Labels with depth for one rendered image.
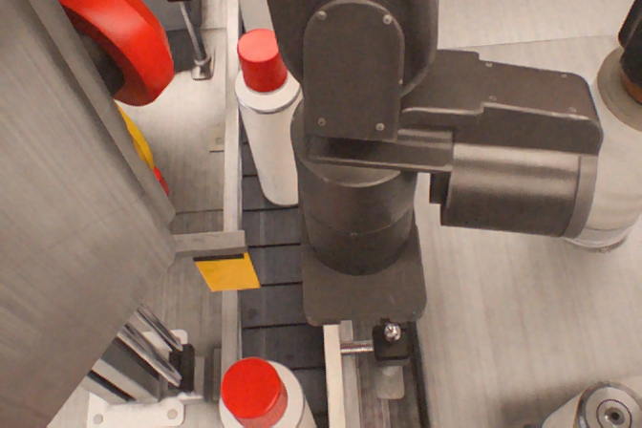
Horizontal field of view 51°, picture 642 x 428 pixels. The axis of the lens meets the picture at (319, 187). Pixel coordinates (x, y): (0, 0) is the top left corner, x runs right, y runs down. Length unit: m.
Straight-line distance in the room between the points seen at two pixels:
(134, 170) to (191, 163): 0.59
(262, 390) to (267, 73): 0.22
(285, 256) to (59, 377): 0.47
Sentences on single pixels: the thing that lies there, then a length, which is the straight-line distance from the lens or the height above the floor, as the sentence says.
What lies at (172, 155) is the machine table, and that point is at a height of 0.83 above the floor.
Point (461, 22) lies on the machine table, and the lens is 0.84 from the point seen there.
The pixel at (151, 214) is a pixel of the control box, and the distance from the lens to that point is 0.16.
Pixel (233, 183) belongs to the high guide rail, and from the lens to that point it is 0.57.
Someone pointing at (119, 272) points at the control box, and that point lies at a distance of 0.16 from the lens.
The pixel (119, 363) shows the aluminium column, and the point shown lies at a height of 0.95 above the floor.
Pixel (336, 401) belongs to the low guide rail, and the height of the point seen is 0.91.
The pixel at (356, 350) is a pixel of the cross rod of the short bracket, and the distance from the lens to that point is 0.56.
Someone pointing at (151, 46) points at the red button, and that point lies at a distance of 0.16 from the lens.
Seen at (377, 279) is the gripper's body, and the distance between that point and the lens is 0.37.
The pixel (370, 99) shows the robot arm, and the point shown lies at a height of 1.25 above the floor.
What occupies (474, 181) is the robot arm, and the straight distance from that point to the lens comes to 0.28.
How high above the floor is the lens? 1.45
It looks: 61 degrees down
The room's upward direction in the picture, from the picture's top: 7 degrees counter-clockwise
